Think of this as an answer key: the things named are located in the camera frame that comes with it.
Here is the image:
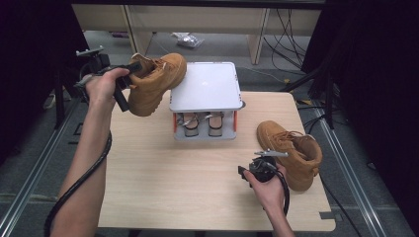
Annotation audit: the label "black floor cables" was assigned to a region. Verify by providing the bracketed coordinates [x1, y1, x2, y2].
[263, 8, 309, 72]

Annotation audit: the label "black rhinestone strap sandal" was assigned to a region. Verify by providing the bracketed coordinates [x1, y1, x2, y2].
[203, 112, 226, 137]
[177, 113, 201, 138]

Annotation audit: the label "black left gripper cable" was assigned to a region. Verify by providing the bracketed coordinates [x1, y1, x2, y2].
[43, 62, 114, 237]

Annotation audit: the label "aluminium floor rail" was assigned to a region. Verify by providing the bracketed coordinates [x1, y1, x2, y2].
[0, 95, 83, 237]
[312, 98, 389, 237]

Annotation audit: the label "beige wooden desk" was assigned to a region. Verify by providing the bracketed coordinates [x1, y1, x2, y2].
[72, 3, 322, 65]

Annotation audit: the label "white shoe rack orange supports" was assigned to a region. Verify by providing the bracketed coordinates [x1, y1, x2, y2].
[168, 61, 244, 142]

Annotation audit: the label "clear plastic bag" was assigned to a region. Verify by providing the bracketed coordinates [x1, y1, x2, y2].
[171, 32, 206, 49]

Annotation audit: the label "person's right hand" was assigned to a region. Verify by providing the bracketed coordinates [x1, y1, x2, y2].
[242, 164, 288, 212]

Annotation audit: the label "tan suede boot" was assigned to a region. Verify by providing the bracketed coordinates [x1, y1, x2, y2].
[256, 119, 323, 192]
[127, 52, 188, 118]

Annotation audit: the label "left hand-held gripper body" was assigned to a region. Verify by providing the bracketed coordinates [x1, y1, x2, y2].
[74, 45, 130, 114]

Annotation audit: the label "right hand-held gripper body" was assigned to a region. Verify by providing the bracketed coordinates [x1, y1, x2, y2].
[249, 148, 290, 184]

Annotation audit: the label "person's left hand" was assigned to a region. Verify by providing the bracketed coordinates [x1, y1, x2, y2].
[85, 67, 131, 109]

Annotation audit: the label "dark curtain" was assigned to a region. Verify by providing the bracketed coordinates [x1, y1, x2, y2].
[0, 0, 103, 166]
[300, 0, 419, 228]

